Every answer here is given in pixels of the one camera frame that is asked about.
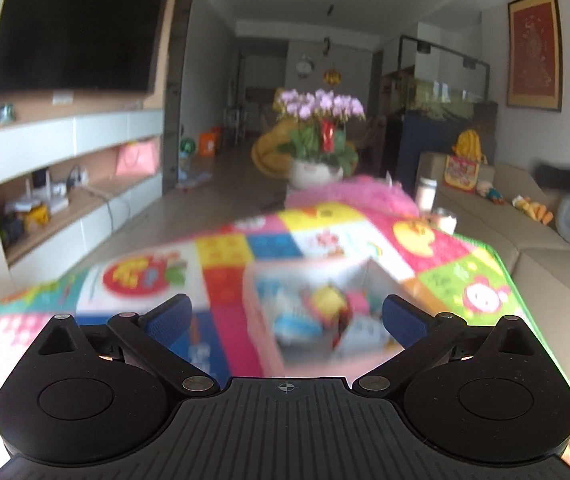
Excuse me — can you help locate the yellow black toy figure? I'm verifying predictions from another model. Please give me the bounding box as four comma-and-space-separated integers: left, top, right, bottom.
303, 284, 350, 325

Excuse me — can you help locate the white usb battery charger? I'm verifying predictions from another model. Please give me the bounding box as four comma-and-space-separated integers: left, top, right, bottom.
335, 315, 392, 356

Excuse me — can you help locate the colourful cartoon play mat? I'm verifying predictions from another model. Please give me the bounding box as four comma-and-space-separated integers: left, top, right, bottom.
0, 203, 570, 479

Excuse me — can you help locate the yellow cartoon bag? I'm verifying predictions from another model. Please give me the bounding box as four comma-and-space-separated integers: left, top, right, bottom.
443, 129, 486, 193

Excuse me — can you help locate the beige sofa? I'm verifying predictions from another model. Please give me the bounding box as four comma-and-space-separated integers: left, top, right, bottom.
417, 153, 570, 379

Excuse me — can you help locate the pink cardboard box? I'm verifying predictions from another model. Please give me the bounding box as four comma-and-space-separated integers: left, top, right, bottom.
242, 258, 411, 382

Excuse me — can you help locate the white thermos cup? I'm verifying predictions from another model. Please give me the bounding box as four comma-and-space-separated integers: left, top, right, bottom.
415, 177, 438, 214

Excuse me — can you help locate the blue tissue packet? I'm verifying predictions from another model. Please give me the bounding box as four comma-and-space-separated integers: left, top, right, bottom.
257, 280, 324, 346

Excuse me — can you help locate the pink blanket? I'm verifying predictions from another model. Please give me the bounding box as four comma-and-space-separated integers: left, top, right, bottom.
285, 176, 420, 218

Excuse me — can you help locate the glass fish tank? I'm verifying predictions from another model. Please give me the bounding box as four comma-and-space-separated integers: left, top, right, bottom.
378, 34, 498, 122

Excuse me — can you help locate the white wifi router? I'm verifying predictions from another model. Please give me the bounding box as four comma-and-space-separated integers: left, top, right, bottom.
4, 169, 69, 216

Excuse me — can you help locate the pink gift bag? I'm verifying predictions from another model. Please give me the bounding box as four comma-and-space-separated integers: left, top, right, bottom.
116, 140, 160, 177

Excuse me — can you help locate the white wooden tv cabinet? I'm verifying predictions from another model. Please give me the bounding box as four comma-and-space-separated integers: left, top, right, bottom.
0, 0, 202, 291

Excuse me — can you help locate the orange box on floor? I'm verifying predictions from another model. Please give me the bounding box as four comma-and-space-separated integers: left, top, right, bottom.
198, 128, 222, 157

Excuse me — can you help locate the yellow giant plush bear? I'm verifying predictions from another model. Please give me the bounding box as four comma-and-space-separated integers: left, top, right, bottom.
251, 119, 358, 179

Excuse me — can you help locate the pink orchid flower pot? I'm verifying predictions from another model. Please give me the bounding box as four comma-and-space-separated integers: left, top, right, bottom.
274, 89, 365, 190

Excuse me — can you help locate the black television screen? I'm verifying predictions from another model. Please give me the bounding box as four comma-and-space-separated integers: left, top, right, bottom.
0, 0, 166, 93

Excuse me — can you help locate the red framed wall picture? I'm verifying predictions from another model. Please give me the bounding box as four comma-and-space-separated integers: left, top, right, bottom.
506, 0, 564, 112

